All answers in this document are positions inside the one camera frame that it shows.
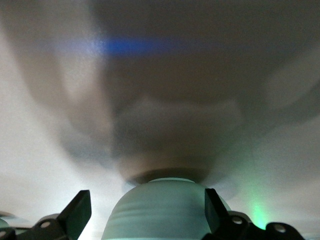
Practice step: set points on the light green bowl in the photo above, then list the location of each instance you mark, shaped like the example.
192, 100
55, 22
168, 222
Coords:
160, 212

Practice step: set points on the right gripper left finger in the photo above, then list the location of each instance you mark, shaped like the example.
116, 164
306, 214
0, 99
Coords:
75, 212

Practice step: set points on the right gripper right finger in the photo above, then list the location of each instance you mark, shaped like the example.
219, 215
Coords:
215, 212

